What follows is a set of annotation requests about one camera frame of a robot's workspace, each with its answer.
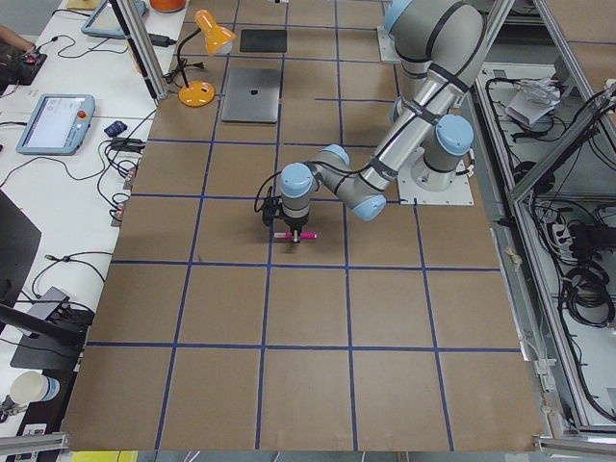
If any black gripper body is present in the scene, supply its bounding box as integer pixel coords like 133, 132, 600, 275
283, 215, 308, 235

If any pink marker pen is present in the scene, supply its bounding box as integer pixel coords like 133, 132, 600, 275
274, 232, 318, 241

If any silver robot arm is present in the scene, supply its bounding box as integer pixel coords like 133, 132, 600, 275
277, 1, 487, 243

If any silver laptop notebook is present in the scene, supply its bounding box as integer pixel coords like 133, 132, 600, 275
221, 67, 281, 123

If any black mousepad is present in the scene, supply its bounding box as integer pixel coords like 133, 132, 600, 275
240, 29, 288, 53

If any orange desk lamp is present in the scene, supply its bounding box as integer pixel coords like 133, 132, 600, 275
174, 9, 238, 110

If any dark blue pouch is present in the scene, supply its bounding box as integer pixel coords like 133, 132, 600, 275
104, 120, 127, 138

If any grey usb hub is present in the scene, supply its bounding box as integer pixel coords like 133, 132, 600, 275
28, 287, 69, 321

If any orange bucket with lid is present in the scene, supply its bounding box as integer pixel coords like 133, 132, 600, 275
150, 0, 187, 13

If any blue teach pendant near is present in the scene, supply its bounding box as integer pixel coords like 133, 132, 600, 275
15, 93, 95, 156

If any blue teach pendant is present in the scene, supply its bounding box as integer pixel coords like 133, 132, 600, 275
81, 1, 125, 39
15, 93, 95, 156

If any black monitor stand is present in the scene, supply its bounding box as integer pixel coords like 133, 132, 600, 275
1, 194, 94, 371

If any blue teach pendant far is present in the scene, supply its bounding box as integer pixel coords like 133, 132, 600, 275
81, 1, 125, 39

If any white paper cup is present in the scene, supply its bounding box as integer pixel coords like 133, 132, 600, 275
10, 372, 61, 405

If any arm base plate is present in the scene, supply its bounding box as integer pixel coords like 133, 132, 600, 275
376, 26, 400, 64
398, 147, 475, 206

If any aluminium frame post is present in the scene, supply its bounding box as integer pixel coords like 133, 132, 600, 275
110, 0, 168, 101

